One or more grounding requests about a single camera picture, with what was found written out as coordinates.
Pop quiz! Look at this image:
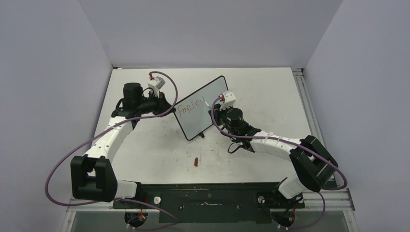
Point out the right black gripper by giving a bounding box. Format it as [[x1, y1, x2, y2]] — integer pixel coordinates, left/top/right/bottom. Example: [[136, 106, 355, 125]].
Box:
[[210, 101, 238, 138]]

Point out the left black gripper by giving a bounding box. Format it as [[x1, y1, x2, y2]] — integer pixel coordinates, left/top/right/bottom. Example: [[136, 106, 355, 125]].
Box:
[[136, 90, 176, 117]]

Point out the small black-framed whiteboard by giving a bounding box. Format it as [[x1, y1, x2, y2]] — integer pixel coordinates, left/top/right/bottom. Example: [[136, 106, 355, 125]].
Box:
[[174, 75, 228, 141]]

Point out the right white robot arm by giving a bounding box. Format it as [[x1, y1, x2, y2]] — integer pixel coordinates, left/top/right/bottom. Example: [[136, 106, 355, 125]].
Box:
[[208, 104, 338, 207]]

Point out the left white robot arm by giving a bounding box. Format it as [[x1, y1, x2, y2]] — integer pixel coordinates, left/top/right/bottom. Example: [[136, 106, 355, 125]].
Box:
[[70, 83, 173, 208]]

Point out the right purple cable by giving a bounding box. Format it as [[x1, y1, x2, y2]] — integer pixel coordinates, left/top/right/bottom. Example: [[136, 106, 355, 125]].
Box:
[[210, 97, 348, 191]]

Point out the purple cable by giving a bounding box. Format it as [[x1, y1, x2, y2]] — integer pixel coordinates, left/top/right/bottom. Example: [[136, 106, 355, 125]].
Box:
[[210, 97, 348, 191], [44, 71, 179, 231]]

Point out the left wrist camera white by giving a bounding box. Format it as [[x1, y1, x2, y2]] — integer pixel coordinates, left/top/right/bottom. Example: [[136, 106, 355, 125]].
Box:
[[147, 76, 166, 98]]

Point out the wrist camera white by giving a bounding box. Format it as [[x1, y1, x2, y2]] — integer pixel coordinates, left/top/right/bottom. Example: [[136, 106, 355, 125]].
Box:
[[147, 76, 166, 98], [220, 90, 236, 110]]

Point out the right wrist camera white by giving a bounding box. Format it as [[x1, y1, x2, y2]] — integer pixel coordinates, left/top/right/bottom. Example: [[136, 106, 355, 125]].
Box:
[[220, 90, 236, 110]]

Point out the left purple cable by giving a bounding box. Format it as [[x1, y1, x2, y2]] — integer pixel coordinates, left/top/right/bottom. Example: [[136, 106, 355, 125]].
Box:
[[44, 71, 179, 231]]

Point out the aluminium frame rail right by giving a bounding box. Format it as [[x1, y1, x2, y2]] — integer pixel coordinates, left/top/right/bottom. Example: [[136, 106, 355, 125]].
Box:
[[292, 68, 325, 146]]

